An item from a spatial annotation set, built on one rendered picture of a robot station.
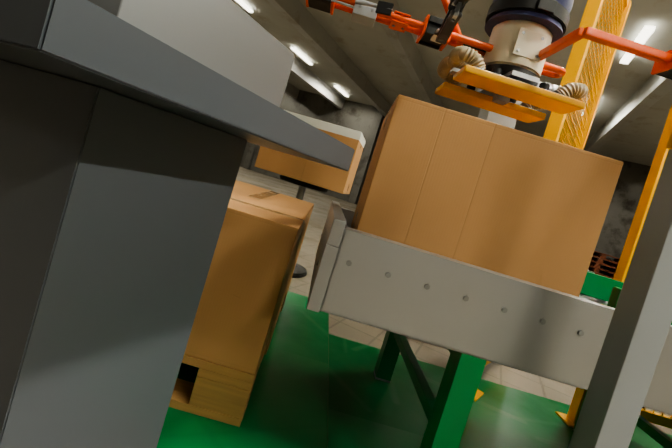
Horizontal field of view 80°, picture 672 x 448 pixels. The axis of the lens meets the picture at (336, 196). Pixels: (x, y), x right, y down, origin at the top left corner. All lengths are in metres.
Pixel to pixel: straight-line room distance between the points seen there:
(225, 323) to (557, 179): 0.93
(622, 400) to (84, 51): 0.93
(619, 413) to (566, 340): 0.19
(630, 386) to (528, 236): 0.39
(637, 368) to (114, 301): 0.85
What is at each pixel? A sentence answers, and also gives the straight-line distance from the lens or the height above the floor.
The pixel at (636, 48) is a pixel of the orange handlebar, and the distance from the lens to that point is 1.21.
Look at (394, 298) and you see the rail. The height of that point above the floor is 0.48.
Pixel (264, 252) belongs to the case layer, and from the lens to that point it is 1.05.
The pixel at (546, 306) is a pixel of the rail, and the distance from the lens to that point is 1.03.
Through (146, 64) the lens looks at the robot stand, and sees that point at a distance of 0.33.
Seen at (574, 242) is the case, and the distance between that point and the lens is 1.20.
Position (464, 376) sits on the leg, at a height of 0.36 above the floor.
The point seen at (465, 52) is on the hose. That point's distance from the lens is 1.19.
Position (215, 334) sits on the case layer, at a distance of 1.13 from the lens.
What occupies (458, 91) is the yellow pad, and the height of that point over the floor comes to 1.06.
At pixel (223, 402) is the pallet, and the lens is 1.20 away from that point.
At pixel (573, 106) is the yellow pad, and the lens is 1.26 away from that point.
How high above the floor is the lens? 0.69
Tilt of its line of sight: 2 degrees down
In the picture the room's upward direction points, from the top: 17 degrees clockwise
